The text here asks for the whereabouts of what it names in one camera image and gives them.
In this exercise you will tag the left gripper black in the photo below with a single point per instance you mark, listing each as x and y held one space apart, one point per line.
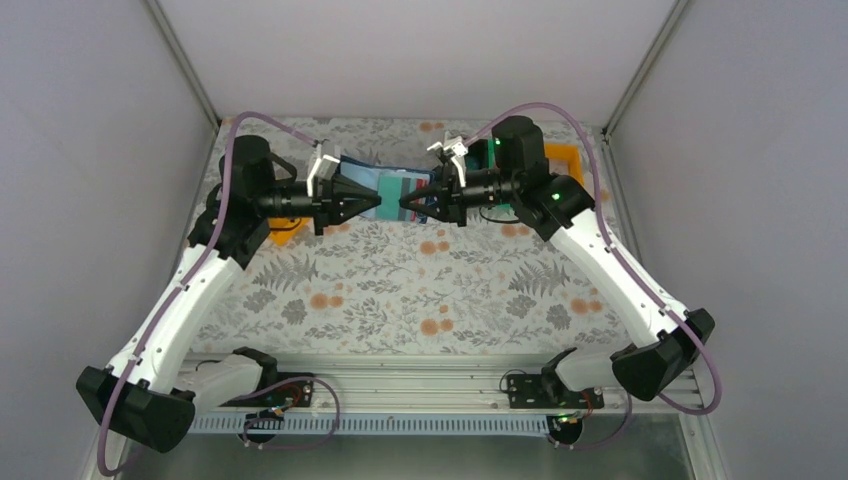
323 203

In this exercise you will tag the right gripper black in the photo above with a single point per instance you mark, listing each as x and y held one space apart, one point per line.
455 199

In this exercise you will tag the blue leather card holder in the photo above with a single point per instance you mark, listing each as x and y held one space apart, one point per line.
390 183

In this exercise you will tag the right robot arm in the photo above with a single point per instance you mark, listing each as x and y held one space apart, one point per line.
666 336

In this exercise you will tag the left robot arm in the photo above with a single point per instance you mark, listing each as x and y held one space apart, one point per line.
142 393

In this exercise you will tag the green bin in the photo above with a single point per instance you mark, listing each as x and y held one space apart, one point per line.
481 155

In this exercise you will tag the orange bin left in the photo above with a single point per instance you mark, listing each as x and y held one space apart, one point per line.
282 230

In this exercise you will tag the orange bin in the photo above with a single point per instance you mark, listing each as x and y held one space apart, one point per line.
565 159
282 230

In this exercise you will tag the floral table mat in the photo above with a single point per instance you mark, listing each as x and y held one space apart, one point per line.
492 287

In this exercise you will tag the orange bin right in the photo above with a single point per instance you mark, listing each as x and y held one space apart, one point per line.
565 159

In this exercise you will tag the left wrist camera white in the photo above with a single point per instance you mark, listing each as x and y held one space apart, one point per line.
322 164

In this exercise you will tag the aluminium mounting rail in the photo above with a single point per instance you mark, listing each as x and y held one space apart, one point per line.
438 384

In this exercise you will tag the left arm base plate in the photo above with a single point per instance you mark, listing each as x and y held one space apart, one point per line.
297 392

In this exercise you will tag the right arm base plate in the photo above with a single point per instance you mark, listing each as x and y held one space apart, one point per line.
537 391

